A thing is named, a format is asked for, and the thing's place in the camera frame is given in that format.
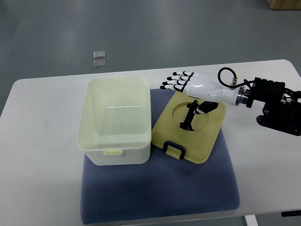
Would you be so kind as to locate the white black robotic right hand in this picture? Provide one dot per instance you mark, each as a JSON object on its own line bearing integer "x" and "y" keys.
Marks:
{"x": 203, "y": 86}

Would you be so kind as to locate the yellow box lid with handle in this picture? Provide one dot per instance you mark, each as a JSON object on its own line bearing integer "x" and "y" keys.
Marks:
{"x": 194, "y": 146}

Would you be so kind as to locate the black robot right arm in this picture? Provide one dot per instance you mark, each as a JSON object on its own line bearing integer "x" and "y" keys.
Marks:
{"x": 281, "y": 111}

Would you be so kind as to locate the white storage box base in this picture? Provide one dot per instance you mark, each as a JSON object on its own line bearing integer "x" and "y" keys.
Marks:
{"x": 115, "y": 124}

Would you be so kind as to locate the brown cardboard box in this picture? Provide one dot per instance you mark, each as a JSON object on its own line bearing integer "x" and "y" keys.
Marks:
{"x": 284, "y": 4}

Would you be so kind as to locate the blue grey fabric cushion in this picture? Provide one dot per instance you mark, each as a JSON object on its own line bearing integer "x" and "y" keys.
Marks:
{"x": 161, "y": 187}

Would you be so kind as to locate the upper metal floor plate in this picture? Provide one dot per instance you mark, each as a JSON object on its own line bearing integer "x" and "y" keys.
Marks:
{"x": 99, "y": 54}

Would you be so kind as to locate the black table bracket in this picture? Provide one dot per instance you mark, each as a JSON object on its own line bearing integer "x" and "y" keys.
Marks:
{"x": 291, "y": 213}

